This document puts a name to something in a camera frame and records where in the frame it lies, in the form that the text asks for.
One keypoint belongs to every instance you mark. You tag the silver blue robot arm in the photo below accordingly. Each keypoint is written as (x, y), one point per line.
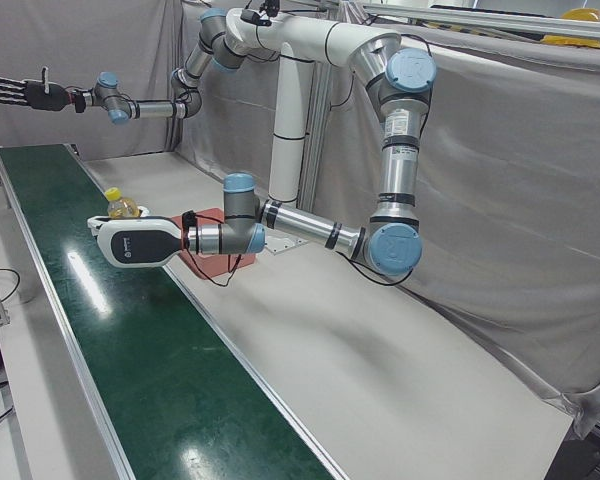
(155, 108)
(400, 160)

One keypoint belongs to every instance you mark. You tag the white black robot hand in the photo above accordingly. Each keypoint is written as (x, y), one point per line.
(140, 245)

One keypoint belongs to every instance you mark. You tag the aluminium upright post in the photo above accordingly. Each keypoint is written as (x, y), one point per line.
(314, 150)

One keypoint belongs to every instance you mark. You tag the green conveyor belt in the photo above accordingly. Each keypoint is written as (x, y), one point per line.
(145, 360)

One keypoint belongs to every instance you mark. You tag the yellow cap drink bottle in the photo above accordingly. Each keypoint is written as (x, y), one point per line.
(120, 204)

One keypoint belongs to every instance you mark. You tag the aluminium overhead beam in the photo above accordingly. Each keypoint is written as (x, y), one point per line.
(480, 19)

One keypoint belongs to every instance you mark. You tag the grey cloth curtain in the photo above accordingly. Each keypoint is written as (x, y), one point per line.
(530, 200)

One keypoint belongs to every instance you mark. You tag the pink plastic basket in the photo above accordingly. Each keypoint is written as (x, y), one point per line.
(215, 265)

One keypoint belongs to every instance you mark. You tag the white robot torso column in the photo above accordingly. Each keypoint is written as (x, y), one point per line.
(285, 140)

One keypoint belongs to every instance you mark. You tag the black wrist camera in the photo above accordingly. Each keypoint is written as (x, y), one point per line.
(189, 221)
(80, 101)

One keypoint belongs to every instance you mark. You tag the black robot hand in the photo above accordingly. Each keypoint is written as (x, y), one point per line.
(45, 97)

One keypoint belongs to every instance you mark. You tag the black head camera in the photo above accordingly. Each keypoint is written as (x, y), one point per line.
(255, 16)

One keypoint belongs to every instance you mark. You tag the yellow hard hat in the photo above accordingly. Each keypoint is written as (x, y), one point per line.
(575, 41)
(582, 14)

